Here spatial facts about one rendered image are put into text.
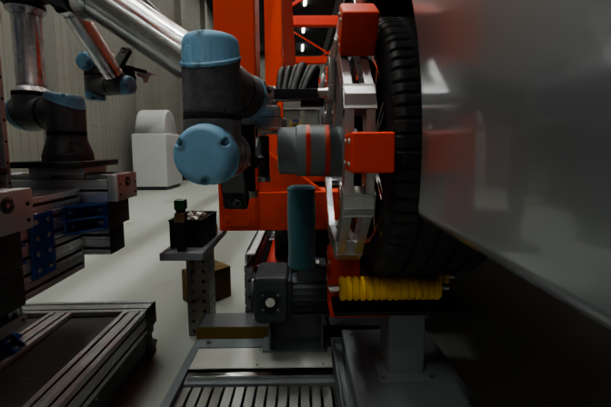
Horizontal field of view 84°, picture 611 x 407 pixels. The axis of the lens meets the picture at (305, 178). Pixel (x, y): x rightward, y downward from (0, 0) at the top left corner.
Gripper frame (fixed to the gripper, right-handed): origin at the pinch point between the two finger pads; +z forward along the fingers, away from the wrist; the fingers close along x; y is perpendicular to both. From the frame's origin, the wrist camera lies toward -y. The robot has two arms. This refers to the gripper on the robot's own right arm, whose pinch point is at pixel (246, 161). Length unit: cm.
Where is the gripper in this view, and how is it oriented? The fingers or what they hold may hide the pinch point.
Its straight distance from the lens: 76.8
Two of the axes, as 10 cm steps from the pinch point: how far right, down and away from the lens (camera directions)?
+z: -0.2, -0.9, 10.0
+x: -10.0, 0.1, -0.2
